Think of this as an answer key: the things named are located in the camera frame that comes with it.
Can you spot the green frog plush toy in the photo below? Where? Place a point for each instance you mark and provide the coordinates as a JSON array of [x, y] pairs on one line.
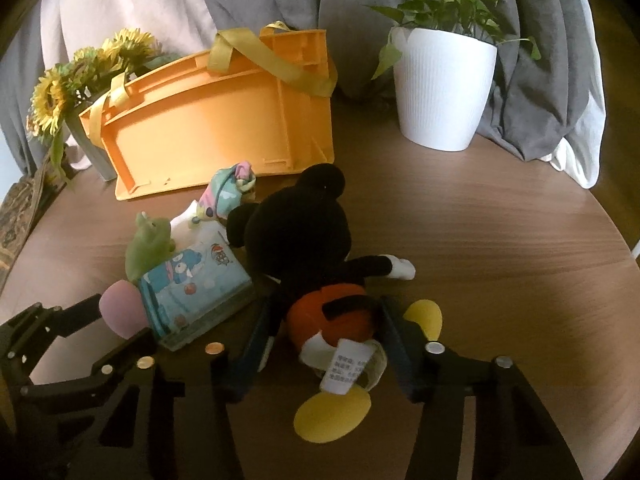
[[147, 250]]

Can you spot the white curtain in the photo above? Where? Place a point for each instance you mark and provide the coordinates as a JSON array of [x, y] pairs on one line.
[[585, 155]]

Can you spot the brown patterned cloth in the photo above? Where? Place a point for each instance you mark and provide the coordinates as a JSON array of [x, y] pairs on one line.
[[20, 210]]

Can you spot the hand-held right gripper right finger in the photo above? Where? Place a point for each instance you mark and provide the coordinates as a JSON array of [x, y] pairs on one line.
[[401, 347]]

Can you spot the pink round plush toy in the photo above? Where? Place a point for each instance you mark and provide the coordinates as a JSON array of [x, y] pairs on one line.
[[122, 307]]

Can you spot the green flower vase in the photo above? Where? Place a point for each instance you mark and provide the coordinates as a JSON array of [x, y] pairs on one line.
[[90, 152]]

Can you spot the white soft cloth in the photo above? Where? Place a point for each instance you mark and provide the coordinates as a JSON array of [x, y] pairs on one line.
[[187, 232]]

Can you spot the black mouse plush toy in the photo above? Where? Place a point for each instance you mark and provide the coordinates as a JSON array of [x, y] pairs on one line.
[[300, 240]]

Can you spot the potted green plant white pot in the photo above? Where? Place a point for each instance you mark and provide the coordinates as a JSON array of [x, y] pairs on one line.
[[440, 90]]

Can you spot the beige curtain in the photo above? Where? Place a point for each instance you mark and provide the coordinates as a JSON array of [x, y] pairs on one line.
[[125, 0]]

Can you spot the sunflower bouquet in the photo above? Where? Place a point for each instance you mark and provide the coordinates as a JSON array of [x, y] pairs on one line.
[[50, 95]]

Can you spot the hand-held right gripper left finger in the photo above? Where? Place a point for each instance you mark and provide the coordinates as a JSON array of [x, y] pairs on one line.
[[257, 345]]

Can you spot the orange plastic crate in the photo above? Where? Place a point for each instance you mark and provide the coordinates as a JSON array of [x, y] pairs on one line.
[[200, 125]]

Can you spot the pastel multicoloured plush toy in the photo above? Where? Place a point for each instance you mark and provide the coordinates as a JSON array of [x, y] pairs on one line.
[[225, 192]]

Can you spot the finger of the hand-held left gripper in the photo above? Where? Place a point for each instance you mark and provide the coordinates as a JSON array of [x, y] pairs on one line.
[[107, 367], [65, 321]]

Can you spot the blue printed tissue pack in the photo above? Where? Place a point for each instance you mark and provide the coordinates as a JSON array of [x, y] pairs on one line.
[[195, 285]]

